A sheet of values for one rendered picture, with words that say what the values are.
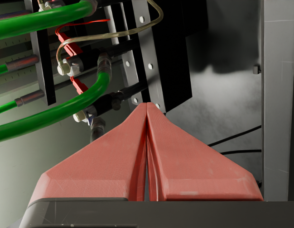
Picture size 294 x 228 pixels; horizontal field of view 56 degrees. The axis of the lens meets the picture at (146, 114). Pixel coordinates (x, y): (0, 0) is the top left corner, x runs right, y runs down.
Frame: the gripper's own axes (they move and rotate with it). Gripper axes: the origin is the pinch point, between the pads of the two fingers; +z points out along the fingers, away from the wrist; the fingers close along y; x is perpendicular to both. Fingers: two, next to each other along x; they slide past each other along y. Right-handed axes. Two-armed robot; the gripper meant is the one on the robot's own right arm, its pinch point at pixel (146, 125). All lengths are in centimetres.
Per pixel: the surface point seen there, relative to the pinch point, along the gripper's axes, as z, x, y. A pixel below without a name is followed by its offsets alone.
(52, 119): 9.8, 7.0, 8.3
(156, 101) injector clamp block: 33.6, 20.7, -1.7
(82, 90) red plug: 30.5, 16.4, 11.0
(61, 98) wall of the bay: 51, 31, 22
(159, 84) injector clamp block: 33.0, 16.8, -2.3
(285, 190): 17.7, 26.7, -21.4
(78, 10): 16.4, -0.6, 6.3
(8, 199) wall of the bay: 33, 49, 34
